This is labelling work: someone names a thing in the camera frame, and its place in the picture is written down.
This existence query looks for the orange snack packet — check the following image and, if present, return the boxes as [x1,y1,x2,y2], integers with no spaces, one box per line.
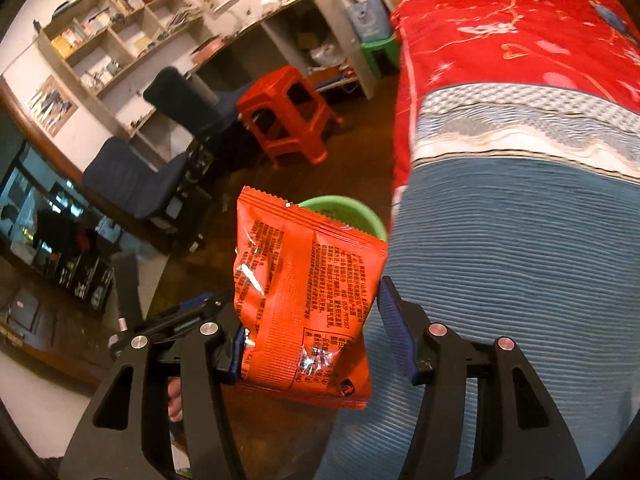
[234,186,389,410]

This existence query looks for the person's left hand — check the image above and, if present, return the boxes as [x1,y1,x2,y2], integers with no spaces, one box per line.
[167,377,184,423]

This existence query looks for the dark glass cabinet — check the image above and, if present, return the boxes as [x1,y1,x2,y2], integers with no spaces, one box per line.
[0,139,117,313]

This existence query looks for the light blue bag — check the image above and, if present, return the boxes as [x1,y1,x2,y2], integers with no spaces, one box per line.
[345,0,392,44]

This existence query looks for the white plastic bag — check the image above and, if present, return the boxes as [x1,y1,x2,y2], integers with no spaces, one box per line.
[307,42,342,69]

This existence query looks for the wall poster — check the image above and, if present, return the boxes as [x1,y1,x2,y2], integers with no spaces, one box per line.
[25,75,80,137]

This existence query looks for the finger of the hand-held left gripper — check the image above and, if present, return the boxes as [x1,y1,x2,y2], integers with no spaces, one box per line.
[111,292,235,348]

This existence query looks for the blue cloth piece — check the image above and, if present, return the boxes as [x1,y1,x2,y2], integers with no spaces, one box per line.
[590,0,632,37]

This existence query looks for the red plastic stool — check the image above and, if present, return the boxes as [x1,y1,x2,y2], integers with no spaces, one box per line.
[236,66,346,170]

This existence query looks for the white desk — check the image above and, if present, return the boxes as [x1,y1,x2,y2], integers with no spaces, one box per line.
[189,0,377,102]

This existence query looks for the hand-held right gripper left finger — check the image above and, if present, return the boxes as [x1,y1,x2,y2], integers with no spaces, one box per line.
[59,304,247,480]

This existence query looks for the dark blue chair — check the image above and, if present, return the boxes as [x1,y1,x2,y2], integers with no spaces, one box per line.
[82,136,213,253]
[142,66,242,137]

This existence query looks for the red floral quilt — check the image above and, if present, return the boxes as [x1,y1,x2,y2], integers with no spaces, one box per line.
[389,0,640,206]

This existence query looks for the wooden wall shelf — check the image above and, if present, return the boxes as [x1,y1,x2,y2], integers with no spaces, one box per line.
[35,0,212,142]

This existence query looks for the blue striped blanket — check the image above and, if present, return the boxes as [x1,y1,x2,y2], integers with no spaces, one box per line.
[315,82,640,480]

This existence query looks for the green plastic stool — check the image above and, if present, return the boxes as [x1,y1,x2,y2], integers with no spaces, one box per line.
[361,34,401,79]

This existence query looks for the green plastic basket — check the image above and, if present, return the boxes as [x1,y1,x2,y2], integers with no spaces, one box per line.
[298,195,389,242]

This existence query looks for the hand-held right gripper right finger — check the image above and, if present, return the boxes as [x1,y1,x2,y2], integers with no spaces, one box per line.
[376,275,587,480]

